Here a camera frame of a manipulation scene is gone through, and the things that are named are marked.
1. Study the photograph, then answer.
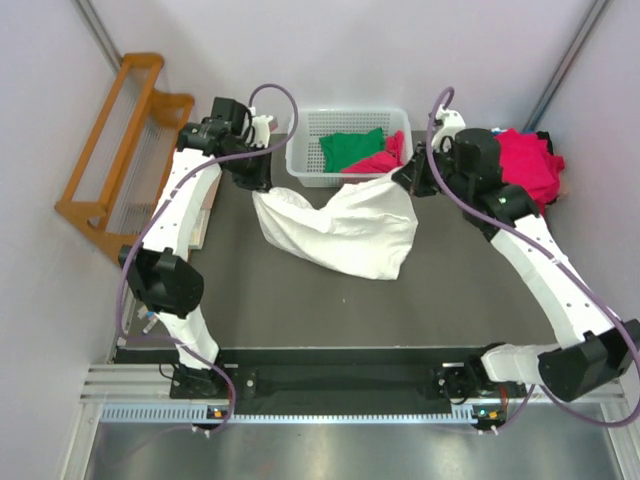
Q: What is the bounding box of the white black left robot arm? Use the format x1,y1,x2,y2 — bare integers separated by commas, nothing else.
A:
119,97,275,397

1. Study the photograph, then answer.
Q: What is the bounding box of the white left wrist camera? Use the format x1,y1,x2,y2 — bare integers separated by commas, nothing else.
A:
248,107,278,148

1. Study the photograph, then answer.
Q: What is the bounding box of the yellow picture book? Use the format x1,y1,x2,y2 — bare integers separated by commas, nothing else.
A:
189,209,211,250

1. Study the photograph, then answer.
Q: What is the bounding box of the brown cardboard sheet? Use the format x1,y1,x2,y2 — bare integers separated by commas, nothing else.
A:
201,172,223,211

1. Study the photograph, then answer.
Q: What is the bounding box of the aluminium frame rail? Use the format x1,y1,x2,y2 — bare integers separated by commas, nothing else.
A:
79,363,629,426

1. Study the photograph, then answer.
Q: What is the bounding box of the white t-shirt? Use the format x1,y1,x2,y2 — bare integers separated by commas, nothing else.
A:
252,174,418,281

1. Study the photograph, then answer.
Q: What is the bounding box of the bundle of marker pens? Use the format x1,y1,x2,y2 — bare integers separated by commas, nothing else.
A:
136,306,158,335

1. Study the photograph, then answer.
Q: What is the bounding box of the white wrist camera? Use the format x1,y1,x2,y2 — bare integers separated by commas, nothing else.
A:
430,105,467,152
248,107,278,148

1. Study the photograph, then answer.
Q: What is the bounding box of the green t-shirt in basket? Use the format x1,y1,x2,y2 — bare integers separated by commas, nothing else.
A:
319,128,385,173

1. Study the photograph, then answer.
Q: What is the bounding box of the white plastic laundry basket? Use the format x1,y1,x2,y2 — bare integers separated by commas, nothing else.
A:
285,107,413,188

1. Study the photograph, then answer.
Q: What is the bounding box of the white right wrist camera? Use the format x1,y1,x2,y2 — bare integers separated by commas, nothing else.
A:
430,105,467,152

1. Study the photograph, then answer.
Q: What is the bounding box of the orange wooden rack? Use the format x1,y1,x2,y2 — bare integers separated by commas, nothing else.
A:
55,53,194,263

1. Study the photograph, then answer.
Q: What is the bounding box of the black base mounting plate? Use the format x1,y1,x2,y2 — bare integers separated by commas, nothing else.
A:
169,347,525,416

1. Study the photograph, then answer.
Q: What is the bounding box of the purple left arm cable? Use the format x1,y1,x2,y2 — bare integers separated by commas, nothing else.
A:
114,83,300,434

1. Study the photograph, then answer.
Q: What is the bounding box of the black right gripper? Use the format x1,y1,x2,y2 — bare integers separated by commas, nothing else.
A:
393,140,472,203

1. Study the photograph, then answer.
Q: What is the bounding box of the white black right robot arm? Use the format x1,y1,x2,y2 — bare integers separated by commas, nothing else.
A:
393,128,639,403

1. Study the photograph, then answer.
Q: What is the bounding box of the stack of folded pink shirts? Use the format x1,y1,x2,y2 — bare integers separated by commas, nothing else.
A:
494,128,565,215

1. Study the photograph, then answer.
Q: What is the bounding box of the black folded shirt under stack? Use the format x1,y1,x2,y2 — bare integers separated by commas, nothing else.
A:
535,131,554,156

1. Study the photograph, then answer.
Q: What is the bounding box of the pink t-shirt in basket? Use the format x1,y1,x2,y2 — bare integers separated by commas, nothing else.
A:
340,129,405,174

